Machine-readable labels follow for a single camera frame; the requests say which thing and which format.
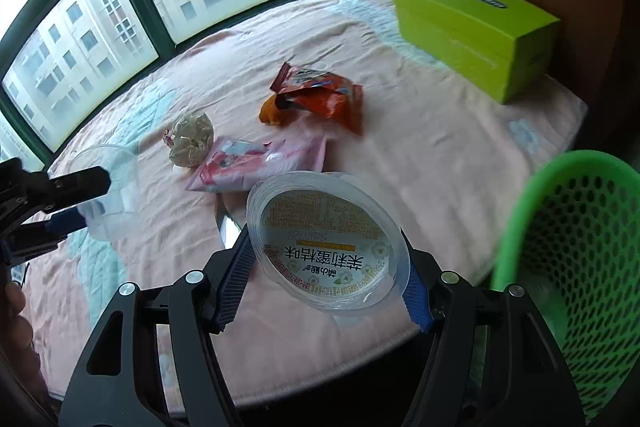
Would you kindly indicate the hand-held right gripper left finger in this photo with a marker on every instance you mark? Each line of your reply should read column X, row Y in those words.
column 235, row 282

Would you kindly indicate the green mesh plastic basket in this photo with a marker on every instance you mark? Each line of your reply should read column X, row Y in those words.
column 575, row 257

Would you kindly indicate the wrapper ball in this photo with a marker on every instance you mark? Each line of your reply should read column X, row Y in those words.
column 192, row 139

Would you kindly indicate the round clear labelled plastic container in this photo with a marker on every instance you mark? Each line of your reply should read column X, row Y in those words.
column 325, row 252

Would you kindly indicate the person's left hand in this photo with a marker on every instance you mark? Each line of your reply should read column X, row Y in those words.
column 15, row 312

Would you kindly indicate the pink snack wrapper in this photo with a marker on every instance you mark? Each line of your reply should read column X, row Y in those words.
column 240, row 164

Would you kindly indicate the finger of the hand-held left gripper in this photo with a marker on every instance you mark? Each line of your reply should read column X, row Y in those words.
column 80, row 184
column 62, row 224

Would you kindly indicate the clear plastic cup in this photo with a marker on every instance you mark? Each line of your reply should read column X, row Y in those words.
column 120, row 187

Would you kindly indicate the green cardboard box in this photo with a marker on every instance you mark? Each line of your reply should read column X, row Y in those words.
column 465, row 27

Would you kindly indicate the green window frame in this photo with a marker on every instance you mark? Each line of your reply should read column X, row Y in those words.
column 142, row 7

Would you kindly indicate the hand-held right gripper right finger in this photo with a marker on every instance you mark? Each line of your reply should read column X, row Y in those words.
column 416, row 299

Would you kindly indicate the red snack wrapper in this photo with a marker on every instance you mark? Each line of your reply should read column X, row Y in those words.
column 320, row 97

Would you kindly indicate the pink printed blanket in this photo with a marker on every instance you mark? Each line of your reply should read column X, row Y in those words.
column 425, row 147

